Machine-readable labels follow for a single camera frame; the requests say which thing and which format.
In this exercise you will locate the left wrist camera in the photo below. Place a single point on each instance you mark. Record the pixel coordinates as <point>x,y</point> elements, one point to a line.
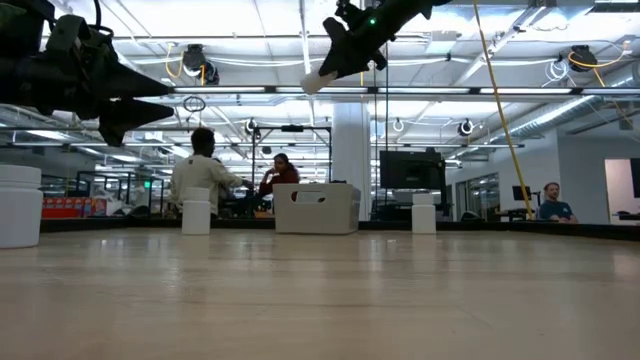
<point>70,32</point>

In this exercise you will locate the white plastic basket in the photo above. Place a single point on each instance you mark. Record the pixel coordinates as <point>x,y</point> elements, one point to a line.
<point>330,215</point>

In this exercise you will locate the silver ventilation duct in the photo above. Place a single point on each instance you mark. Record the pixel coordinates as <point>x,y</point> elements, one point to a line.
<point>550,117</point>

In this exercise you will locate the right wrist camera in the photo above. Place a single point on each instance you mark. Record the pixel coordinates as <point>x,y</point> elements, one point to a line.
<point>350,12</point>

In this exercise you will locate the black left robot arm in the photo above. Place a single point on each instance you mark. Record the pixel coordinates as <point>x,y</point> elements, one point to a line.
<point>20,25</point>

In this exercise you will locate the silver laptop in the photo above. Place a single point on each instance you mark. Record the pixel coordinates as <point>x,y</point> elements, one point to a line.
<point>402,196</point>

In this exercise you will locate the small black monitor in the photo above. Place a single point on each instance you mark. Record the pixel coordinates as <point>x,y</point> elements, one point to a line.
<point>521,193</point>

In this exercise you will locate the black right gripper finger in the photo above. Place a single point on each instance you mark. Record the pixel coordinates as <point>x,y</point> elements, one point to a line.
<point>336,52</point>
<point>350,62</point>

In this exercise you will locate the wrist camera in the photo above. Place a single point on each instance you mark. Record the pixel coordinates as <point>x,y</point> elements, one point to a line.
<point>350,12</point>
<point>70,32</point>

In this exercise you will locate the black desk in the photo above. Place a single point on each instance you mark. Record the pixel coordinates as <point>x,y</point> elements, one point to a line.
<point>515,214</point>

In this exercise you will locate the black metal frame rig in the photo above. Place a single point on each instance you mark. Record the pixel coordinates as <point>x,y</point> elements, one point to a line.
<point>120,173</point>
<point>292,128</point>

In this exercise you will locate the dark wall screen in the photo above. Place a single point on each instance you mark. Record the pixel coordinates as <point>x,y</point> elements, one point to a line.
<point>635,177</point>

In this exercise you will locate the white square column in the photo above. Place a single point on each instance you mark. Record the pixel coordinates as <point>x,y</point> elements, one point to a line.
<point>350,150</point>

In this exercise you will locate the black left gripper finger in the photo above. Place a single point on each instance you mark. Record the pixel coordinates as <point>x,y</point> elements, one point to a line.
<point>130,85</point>
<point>125,117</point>

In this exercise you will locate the black office chair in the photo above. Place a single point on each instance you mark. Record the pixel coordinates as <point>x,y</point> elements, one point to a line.
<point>470,216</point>

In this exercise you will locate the long ceiling light strip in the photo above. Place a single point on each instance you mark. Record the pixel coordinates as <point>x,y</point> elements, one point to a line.
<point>610,90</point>
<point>425,90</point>
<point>220,90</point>
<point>540,90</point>
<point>352,90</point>

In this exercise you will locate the person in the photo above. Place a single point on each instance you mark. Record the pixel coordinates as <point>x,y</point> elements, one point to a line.
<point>200,175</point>
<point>554,207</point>
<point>285,177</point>

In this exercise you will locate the red cardboard box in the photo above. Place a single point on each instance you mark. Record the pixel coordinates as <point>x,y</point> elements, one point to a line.
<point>75,207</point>

